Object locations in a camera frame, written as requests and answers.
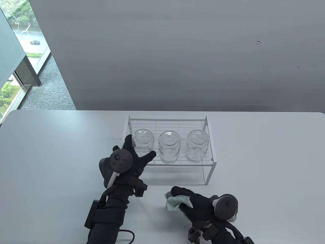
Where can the person's left hand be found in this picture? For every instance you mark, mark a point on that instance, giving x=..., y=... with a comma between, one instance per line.
x=137, y=165

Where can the person's right hand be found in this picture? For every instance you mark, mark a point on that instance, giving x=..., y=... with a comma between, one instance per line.
x=200, y=206

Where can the clear glass jar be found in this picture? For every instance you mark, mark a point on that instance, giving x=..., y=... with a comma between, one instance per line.
x=143, y=142
x=196, y=147
x=169, y=147

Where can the green fish scale cleaning cloth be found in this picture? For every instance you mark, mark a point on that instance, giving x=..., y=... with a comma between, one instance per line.
x=175, y=202

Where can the person's right forearm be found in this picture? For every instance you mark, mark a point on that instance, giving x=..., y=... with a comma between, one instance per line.
x=223, y=235

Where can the person's left forearm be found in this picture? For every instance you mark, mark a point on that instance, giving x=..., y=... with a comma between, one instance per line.
x=109, y=218

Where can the black forearm battery box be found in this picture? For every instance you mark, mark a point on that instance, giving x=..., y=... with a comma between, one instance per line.
x=91, y=214

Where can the grey left hand controller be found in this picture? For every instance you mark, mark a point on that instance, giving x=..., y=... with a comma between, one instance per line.
x=119, y=160

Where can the grey window pillar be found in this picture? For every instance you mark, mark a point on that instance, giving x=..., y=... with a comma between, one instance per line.
x=15, y=56

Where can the glass window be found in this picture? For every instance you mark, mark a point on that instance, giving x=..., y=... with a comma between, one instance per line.
x=28, y=28

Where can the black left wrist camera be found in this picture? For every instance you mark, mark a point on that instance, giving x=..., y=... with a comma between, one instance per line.
x=141, y=188

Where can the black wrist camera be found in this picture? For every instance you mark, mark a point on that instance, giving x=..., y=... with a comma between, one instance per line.
x=141, y=188
x=194, y=236

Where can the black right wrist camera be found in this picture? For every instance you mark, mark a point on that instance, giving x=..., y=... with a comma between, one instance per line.
x=194, y=236

